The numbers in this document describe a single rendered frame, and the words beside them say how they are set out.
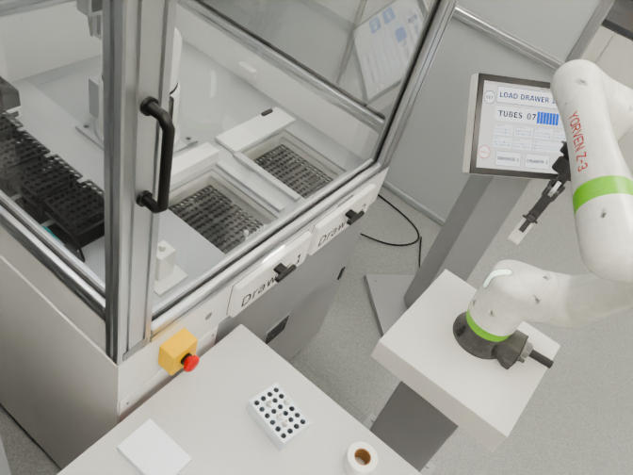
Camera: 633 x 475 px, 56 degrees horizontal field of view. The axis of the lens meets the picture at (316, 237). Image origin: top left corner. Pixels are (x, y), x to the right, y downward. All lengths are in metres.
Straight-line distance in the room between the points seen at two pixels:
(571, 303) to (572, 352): 1.57
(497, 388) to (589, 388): 1.44
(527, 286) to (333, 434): 0.56
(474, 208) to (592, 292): 0.89
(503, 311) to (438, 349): 0.20
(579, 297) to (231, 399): 0.83
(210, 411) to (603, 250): 0.87
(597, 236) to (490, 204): 1.15
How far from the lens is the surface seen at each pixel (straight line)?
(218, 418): 1.40
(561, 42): 2.73
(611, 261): 1.14
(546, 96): 2.11
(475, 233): 2.35
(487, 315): 1.52
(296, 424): 1.39
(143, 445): 1.35
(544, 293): 1.50
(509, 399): 1.58
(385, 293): 2.74
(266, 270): 1.45
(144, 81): 0.80
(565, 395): 2.90
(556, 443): 2.73
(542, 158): 2.10
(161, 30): 0.78
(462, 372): 1.56
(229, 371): 1.46
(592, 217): 1.17
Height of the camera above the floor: 2.00
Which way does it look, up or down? 43 degrees down
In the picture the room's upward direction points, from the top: 19 degrees clockwise
